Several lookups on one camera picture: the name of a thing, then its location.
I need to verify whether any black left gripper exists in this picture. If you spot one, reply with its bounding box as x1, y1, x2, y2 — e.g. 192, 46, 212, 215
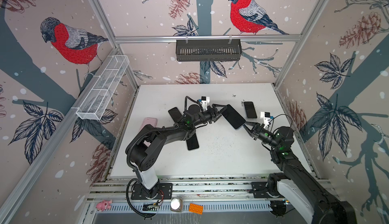
192, 105, 227, 128

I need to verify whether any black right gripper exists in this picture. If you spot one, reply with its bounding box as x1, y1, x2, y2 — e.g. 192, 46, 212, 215
243, 121, 281, 151

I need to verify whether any large phone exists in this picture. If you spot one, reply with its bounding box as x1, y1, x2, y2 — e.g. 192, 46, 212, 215
221, 104, 246, 130

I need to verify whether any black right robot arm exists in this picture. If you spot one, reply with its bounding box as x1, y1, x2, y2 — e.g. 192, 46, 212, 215
244, 122, 357, 224

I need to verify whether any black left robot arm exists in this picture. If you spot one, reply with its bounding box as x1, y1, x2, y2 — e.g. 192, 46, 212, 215
125, 104, 227, 192

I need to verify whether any small phone light case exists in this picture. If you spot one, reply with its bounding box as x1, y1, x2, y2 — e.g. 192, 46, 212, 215
243, 101, 257, 119

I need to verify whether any black phone centre table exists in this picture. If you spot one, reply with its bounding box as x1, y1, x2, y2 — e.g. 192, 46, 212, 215
186, 134, 199, 151

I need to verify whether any black phone far left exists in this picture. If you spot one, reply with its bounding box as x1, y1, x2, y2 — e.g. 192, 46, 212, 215
168, 107, 182, 123

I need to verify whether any pink phone case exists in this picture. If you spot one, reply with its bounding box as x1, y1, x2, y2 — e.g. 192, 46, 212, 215
139, 118, 158, 131

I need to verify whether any orange toy brick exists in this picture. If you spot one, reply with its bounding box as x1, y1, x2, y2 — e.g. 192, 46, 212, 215
188, 203, 204, 215

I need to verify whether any clear jar white lid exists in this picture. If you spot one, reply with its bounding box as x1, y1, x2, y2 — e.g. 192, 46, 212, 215
170, 197, 183, 212

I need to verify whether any pink pig toy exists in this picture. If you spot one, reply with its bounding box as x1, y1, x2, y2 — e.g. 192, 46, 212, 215
96, 200, 112, 212

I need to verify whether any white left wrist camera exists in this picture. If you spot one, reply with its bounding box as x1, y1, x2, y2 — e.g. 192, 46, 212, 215
199, 96, 210, 110

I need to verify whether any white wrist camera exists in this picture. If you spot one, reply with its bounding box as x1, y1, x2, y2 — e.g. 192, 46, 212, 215
260, 111, 274, 129
199, 96, 210, 110

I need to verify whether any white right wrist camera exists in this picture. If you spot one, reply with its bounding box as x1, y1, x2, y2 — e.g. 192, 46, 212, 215
260, 111, 274, 129

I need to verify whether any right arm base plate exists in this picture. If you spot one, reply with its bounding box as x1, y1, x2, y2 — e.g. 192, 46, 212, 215
249, 181, 278, 199

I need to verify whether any black wire wall basket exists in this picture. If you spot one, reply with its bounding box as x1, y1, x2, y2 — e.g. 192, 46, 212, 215
176, 39, 242, 62

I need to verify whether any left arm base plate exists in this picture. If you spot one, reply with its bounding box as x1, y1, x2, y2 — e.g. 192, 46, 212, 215
130, 183, 173, 200

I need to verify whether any white mesh wall basket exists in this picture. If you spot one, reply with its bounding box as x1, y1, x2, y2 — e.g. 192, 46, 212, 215
76, 55, 129, 120

